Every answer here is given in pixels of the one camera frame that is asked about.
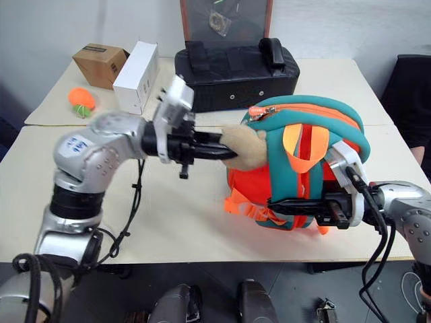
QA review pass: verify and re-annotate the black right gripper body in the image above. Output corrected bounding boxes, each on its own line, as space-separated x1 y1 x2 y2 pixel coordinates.
315 189 355 231

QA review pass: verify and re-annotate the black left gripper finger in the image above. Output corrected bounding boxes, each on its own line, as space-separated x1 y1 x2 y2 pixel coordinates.
193 131 226 145
193 143 238 162

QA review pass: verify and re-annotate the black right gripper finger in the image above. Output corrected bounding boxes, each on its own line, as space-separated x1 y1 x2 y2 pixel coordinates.
268 198 325 207
267 205 325 218

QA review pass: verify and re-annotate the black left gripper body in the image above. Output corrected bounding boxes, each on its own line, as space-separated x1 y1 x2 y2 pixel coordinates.
167 112 197 180

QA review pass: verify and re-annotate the orange and teal backpack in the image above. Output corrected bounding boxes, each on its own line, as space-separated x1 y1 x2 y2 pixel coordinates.
220 95 372 236

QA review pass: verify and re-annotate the white cardboard box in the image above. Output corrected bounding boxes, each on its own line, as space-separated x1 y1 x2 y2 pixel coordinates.
112 40 160 116

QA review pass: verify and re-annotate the brown cardboard box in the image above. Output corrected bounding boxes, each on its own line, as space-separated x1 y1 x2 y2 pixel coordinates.
71 42 131 91

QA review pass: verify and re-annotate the black padded bag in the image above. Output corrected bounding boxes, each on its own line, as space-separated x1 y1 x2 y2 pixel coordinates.
174 37 301 114

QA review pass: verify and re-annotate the dark rounded shape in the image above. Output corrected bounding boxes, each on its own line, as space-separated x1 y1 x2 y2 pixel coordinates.
154 283 204 323
236 279 279 323

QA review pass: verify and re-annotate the orange and green plush toy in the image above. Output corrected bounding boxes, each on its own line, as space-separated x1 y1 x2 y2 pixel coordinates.
67 87 99 119

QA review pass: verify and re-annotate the wood framed black board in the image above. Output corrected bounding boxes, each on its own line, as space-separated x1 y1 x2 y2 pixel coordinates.
178 0 274 44

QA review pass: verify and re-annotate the person in black clothes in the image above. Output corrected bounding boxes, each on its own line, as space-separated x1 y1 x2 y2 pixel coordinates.
380 53 431 166

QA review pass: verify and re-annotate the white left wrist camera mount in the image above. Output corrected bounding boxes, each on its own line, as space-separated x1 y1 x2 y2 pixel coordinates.
153 75 195 165

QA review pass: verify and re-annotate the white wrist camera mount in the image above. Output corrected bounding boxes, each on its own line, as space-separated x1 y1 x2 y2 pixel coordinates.
153 75 195 165
324 140 370 230

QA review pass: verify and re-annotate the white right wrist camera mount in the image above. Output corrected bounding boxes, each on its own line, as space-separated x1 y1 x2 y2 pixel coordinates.
324 140 370 230

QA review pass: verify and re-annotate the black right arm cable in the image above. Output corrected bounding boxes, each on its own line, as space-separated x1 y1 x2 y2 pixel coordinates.
345 166 399 323

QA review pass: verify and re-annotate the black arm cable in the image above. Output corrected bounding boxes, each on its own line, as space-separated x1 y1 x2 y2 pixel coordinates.
345 166 399 323
97 157 146 268

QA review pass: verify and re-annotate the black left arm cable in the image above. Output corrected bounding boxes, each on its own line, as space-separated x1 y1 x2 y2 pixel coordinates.
97 157 146 268

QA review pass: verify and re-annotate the small black metal bracket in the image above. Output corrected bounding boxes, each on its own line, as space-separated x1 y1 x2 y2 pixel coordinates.
315 297 338 323

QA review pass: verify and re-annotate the thin white wire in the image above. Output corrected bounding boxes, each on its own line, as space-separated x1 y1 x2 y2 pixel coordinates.
401 268 426 306

